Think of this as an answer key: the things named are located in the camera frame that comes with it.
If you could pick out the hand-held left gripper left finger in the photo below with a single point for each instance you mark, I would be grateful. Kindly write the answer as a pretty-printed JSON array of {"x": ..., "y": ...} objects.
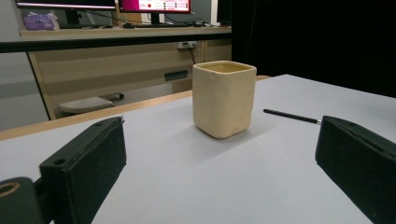
[{"x": 84, "y": 161}]

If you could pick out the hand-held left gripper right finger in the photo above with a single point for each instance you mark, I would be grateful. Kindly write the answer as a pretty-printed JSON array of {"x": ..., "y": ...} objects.
[{"x": 361, "y": 161}]

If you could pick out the black pen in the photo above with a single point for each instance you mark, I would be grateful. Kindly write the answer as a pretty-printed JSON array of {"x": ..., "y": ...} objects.
[{"x": 289, "y": 116}]

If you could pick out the cream square ceramic cup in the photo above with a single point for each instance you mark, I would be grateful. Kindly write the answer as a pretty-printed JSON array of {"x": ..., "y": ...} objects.
[{"x": 222, "y": 102}]

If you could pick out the wooden table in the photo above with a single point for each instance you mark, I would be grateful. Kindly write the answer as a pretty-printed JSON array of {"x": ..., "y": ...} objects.
[{"x": 93, "y": 115}]

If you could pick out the grey footrest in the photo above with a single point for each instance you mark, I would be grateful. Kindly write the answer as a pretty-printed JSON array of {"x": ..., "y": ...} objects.
[{"x": 85, "y": 104}]

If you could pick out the wooden office desk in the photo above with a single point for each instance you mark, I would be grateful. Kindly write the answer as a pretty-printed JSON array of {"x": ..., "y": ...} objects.
[{"x": 102, "y": 68}]

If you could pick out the black curtain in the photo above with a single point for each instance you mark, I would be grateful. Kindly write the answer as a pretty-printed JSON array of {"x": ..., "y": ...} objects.
[{"x": 311, "y": 40}]

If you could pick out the black keyboard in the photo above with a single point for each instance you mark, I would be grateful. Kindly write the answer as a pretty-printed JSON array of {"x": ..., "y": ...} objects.
[{"x": 84, "y": 26}]

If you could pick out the purple tissue pack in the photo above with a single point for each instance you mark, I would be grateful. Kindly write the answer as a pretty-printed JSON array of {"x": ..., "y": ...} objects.
[{"x": 40, "y": 21}]

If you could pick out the white power strip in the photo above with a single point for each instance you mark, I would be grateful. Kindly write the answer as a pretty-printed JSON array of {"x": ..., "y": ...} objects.
[{"x": 186, "y": 45}]

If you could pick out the wide dark monitor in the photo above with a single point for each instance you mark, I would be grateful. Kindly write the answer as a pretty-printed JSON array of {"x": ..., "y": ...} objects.
[{"x": 65, "y": 3}]

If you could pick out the monitor with pink screen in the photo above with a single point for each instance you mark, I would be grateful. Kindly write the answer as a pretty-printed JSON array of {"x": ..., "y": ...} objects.
[{"x": 155, "y": 5}]

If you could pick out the dark narrow monitor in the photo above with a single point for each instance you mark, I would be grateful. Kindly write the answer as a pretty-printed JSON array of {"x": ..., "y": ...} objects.
[{"x": 224, "y": 11}]

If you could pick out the black horizontal frame bar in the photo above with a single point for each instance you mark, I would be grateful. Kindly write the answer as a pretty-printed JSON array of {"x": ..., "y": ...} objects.
[{"x": 93, "y": 43}]

